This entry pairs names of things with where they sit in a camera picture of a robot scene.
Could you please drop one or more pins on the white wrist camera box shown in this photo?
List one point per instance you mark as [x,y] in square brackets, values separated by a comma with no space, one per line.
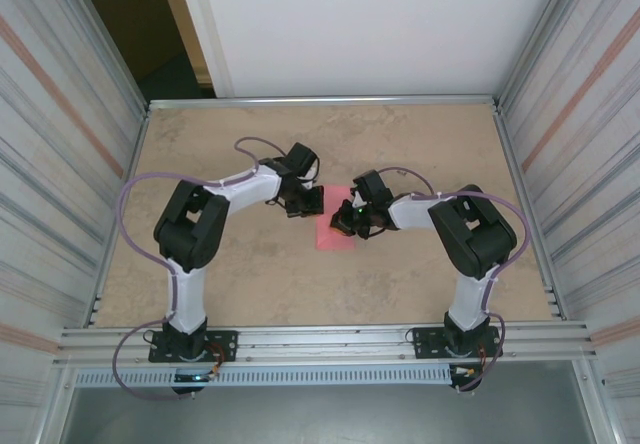
[356,199]
[310,173]

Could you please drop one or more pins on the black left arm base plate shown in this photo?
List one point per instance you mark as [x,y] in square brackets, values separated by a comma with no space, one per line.
[225,344]

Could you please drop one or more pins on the aluminium table end rail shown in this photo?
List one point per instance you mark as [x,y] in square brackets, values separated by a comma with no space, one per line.
[325,102]

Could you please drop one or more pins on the aluminium table side rail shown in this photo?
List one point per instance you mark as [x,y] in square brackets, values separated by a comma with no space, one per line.
[507,139]
[139,139]

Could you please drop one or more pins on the white door frame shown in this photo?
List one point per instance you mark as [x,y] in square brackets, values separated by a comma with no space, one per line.
[200,29]

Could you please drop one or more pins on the ribbed translucent enclosure panel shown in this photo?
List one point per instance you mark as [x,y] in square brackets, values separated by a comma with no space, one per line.
[590,189]
[50,189]

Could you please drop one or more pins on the wide aluminium mounting rail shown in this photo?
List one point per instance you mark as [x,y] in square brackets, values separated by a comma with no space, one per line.
[325,344]

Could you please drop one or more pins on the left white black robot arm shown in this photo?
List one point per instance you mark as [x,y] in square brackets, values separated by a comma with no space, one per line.
[187,299]

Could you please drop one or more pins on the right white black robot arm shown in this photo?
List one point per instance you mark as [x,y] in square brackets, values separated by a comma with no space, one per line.
[467,299]

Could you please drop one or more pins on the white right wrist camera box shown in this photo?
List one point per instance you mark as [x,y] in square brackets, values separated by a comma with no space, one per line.
[356,199]

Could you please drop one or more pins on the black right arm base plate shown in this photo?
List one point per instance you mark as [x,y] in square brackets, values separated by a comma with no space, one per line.
[425,344]

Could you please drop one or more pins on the small circuit board green light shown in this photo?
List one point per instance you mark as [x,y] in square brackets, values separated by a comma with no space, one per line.
[192,377]

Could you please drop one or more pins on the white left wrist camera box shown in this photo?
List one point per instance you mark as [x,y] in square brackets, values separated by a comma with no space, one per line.
[310,173]

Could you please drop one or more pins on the pink paper sheet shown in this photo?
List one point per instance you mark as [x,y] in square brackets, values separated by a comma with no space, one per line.
[332,243]

